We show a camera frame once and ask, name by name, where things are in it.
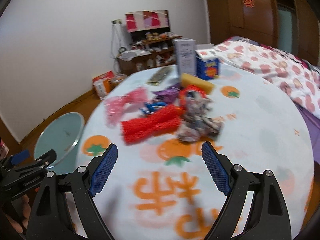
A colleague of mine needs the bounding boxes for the red mesh net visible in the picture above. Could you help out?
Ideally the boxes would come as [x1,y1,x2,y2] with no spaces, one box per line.
[121,104,183,144]

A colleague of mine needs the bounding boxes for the pink plastic wrapper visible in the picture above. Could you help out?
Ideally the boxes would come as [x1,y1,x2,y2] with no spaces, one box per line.
[103,87,148,127]

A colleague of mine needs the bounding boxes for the blue small wrapper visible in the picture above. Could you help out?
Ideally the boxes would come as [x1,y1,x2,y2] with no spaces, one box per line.
[140,101,167,115]

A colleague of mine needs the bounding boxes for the red foil wrapper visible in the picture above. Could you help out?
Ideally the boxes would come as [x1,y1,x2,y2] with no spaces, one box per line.
[178,85,206,108]

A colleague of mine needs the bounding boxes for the purple snack wrapper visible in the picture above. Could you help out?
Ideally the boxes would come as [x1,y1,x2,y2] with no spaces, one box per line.
[152,86,180,104]

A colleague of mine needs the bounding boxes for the light blue trash bin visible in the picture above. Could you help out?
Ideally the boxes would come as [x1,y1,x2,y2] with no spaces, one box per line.
[34,112,85,174]

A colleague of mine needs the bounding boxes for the person's left hand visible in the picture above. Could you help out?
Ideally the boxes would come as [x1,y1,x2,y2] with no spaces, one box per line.
[4,194,31,234]

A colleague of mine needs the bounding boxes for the purple bed sheet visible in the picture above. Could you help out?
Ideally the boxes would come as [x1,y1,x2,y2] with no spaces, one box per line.
[295,103,320,164]

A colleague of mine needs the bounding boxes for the fruit print tablecloth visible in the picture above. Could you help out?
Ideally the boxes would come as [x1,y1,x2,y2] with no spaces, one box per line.
[76,66,314,239]

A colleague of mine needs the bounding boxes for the orange white paper bag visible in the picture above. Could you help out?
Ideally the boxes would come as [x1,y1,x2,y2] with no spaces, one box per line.
[92,71,115,100]

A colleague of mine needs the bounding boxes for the blue orange juice carton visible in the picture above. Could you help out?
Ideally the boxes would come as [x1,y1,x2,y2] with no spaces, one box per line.
[196,49,220,80]

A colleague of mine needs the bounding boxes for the dark green gold wrapper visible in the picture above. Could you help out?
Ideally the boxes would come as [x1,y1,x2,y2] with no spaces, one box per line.
[146,66,172,86]

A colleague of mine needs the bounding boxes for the wooden tv cabinet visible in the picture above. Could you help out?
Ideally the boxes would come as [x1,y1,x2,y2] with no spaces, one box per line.
[117,33,181,75]

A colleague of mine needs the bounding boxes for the tall white milk carton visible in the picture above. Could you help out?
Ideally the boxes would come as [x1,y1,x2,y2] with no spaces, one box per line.
[173,38,196,76]

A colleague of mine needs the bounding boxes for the pink cloth covered tv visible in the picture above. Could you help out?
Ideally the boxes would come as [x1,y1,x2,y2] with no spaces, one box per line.
[125,10,170,41]

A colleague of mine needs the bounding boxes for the brown wooden wardrobe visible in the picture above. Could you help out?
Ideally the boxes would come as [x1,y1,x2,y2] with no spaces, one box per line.
[206,0,319,65]

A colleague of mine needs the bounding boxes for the red paper wardrobe decoration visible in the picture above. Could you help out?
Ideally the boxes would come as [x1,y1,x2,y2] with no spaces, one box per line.
[242,0,255,8]

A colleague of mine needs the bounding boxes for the hanging charger cables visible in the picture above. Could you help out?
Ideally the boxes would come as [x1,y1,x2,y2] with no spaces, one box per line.
[109,24,127,74]

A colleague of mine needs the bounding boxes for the white wall socket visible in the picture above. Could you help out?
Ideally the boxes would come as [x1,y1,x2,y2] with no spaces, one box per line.
[112,19,122,25]

